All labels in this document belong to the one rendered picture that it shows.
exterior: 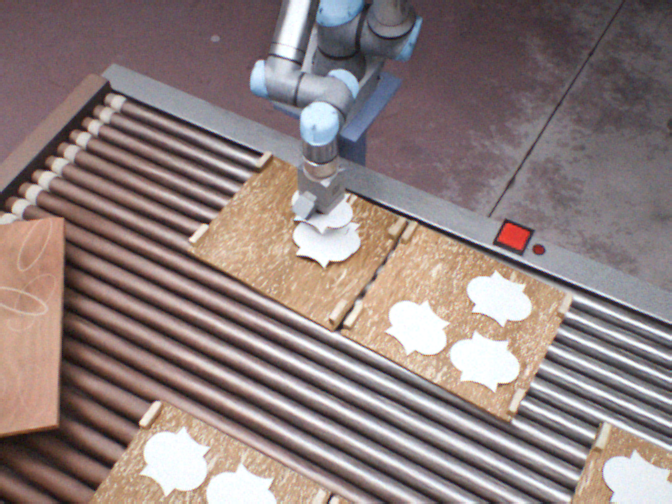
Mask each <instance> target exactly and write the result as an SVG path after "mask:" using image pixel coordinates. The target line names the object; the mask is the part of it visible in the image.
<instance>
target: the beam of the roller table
mask: <svg viewBox="0 0 672 504"><path fill-rule="evenodd" d="M101 77H103V78H105V79H109V80H110V83H111V87H112V90H113V93H114V94H115V95H122V96H123V97H124V98H127V99H129V100H130V101H132V102H134V103H136V104H140V105H142V107H144V108H147V109H150V110H153V111H155V112H157V113H160V114H163V115H165V117H168V118H170V119H173V120H176V121H178V122H181V123H183V124H186V125H189V126H190V127H191V128H193V129H197V130H199V131H201V132H204V133H206V134H210V135H212V136H214V137H216V138H217V139H219V140H222V141H225V142H227V143H229V144H232V145H234V146H238V147H240V148H242V150H245V151H247V152H250V153H253V154H255V155H257V156H260V157H263V155H264V154H265V153H266V152H267V151H269V152H272V154H273V155H274V156H277V157H279V158H281V159H283V160H285V161H287V163H289V164H292V165H294V166H296V167H298V166H299V165H300V164H301V163H303V160H302V143H301V141H300V140H298V139H295V138H293V137H290V136H287V135H285V133H282V132H280V131H276V130H274V129H271V128H269V127H267V126H264V125H261V124H258V123H256V121H253V120H251V119H248V118H245V117H243V116H240V115H238V114H234V113H232V112H230V110H227V109H225V108H221V107H219V106H216V105H214V104H210V103H208V102H206V101H203V99H201V98H197V97H195V96H192V95H190V94H188V93H184V92H182V91H179V89H177V88H173V87H171V86H169V85H166V84H163V83H160V82H158V80H155V79H153V78H149V77H147V76H145V75H142V74H139V73H136V71H134V70H130V69H128V68H126V67H123V66H121V65H117V64H115V62H114V64H112V65H111V66H110V67H108V68H107V70H106V71H105V72H104V73H103V74H102V75H101ZM339 166H340V167H342V168H343V169H345V191H346V192H348V193H350V194H353V195H355V196H357V197H359V198H361V199H363V200H365V201H368V202H370V203H372V204H374V206H376V207H379V208H382V209H385V210H387V211H389V212H392V213H394V214H397V215H400V216H402V217H404V218H407V219H409V221H415V222H417V223H418V224H420V225H422V226H424V227H428V228H430V229H432V230H435V231H437V232H441V233H443V234H445V235H448V237H450V238H452V239H456V240H458V241H460V242H463V243H465V244H469V245H471V246H473V247H476V248H478V249H481V251H484V252H486V253H488V254H491V255H494V256H497V257H499V258H501V259H505V260H507V261H509V262H512V263H514V265H517V266H520V267H522V268H525V269H527V270H530V271H533V272H535V273H537V274H541V275H543V276H545V278H548V279H551V280H554V281H556V282H558V283H562V284H564V285H566V286H569V287H572V288H574V290H577V291H579V292H583V293H585V294H587V295H590V296H593V297H595V298H598V299H600V300H603V302H606V303H608V304H612V305H614V306H616V307H619V308H622V309H624V310H627V311H629V313H632V314H635V315H637V316H641V317H643V318H645V319H648V320H651V321H653V323H656V324H659V325H661V326H664V327H666V328H670V329H672V291H670V290H666V289H664V288H661V287H658V285H655V284H653V283H651V282H647V281H645V280H642V279H639V278H636V277H634V276H632V274H628V273H626V272H623V271H620V270H617V269H615V268H613V267H609V266H607V265H604V264H601V262H598V261H596V260H593V259H590V258H588V257H585V256H583V255H579V254H577V253H574V252H571V251H569V249H566V248H564V247H560V246H558V245H555V244H553V243H551V242H547V241H545V240H542V239H540V238H536V236H534V235H533V236H532V239H531V241H530V243H529V245H527V247H526V249H525V252H524V254H523V256H522V257H521V256H519V255H515V254H513V253H511V252H508V251H506V249H502V248H500V247H498V246H495V245H493V241H494V239H495V237H496V234H497V232H498V230H499V229H500V227H501V225H502V223H499V221H497V220H494V219H492V218H489V217H486V216H484V215H481V214H478V213H475V212H473V211H470V210H468V209H465V208H462V206H460V205H457V204H455V203H451V202H449V201H447V200H444V199H442V198H439V197H436V196H433V195H431V194H429V193H426V191H425V192H423V190H420V189H418V188H415V187H413V186H409V185H407V184H405V183H402V182H400V181H397V180H394V179H391V178H389V177H387V175H384V174H382V173H378V172H376V171H373V170H371V169H369V168H366V167H363V166H360V165H358V164H355V163H353V162H351V160H347V159H345V158H342V157H340V156H339ZM535 244H541V245H543V246H544V247H545V249H546V252H545V254H544V255H541V256H538V255H535V254H534V253H533V252H532V247H533V246H534V245H535Z"/></svg>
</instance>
